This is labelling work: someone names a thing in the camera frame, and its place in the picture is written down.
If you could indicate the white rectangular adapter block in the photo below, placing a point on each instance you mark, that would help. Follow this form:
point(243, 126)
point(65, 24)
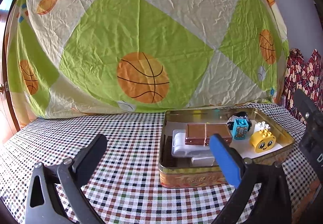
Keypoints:
point(201, 161)

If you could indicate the red plaid bear print cloth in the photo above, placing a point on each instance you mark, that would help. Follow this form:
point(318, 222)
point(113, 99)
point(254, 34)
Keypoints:
point(302, 72)

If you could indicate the white plastic case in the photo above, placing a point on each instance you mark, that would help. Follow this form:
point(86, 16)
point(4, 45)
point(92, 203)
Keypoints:
point(179, 147)

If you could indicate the yellow face toy brick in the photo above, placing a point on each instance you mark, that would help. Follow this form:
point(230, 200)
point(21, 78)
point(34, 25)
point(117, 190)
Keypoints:
point(262, 144)

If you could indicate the brass door knob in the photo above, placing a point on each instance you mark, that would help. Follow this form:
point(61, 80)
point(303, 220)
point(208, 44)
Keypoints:
point(2, 87)

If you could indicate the basketball print bed sheet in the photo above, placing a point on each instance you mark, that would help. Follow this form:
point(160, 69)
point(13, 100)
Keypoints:
point(151, 24)

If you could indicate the cyan mouse print brick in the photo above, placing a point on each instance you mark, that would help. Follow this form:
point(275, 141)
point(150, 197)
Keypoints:
point(240, 130)

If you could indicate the white sun print brick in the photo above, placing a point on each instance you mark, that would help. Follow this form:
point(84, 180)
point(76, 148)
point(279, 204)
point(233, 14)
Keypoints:
point(262, 126)

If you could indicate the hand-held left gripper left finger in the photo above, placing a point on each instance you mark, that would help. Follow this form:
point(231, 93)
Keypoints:
point(92, 154)

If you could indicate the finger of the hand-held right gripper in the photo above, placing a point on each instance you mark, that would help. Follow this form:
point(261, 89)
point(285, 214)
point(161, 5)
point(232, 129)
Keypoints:
point(306, 107)

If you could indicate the checkered tablecloth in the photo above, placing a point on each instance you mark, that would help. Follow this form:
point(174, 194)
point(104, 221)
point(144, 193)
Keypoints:
point(101, 125)

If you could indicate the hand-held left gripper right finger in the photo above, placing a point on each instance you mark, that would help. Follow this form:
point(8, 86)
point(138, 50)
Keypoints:
point(224, 161)

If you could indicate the brown wooden door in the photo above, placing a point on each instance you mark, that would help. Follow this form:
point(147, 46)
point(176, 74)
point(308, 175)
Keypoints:
point(7, 62)

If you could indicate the golden metal tin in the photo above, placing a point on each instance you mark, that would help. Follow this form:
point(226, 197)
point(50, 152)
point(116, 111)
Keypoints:
point(191, 176)

